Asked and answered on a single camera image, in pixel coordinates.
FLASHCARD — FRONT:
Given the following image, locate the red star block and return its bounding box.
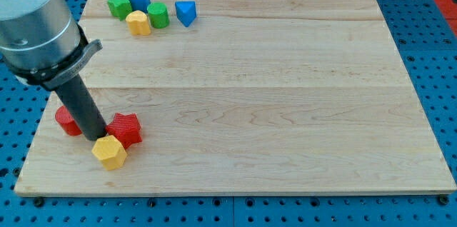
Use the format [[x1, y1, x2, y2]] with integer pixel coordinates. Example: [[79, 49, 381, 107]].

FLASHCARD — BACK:
[[106, 113, 142, 149]]

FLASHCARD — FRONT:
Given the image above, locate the blue triangle block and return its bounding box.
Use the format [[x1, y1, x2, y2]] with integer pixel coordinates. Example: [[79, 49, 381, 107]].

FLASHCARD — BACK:
[[175, 1, 197, 27]]

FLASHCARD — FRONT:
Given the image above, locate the green star block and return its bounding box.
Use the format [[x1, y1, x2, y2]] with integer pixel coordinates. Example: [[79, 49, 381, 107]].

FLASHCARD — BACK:
[[107, 0, 132, 21]]

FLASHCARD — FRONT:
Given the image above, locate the wooden board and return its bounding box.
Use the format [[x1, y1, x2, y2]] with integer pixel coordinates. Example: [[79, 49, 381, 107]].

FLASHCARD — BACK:
[[15, 0, 456, 197]]

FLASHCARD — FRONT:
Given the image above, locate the red cylinder block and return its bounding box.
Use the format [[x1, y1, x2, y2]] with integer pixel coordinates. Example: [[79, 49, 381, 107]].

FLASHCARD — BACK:
[[54, 106, 82, 136]]

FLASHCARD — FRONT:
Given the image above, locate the yellow hexagon block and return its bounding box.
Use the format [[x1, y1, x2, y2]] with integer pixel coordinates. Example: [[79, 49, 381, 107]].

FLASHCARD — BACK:
[[91, 135, 127, 171]]

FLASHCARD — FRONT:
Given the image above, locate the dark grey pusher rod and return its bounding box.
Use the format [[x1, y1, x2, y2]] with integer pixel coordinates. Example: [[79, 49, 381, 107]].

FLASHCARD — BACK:
[[55, 75, 106, 141]]

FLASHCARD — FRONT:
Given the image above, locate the green cylinder block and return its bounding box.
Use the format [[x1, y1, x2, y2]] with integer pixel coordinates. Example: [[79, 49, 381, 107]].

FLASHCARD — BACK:
[[147, 2, 169, 29]]

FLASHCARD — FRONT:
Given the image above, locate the blue pegboard base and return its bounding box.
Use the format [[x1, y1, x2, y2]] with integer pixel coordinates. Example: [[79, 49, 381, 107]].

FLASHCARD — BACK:
[[1, 0, 456, 226]]

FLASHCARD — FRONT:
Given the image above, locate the yellow heart block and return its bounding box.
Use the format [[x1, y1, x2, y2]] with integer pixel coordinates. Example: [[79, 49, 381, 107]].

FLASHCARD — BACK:
[[125, 10, 151, 36]]

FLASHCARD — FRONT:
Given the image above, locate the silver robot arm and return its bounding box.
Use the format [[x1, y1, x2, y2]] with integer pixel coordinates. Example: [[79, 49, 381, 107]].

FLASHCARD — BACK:
[[1, 0, 102, 90]]

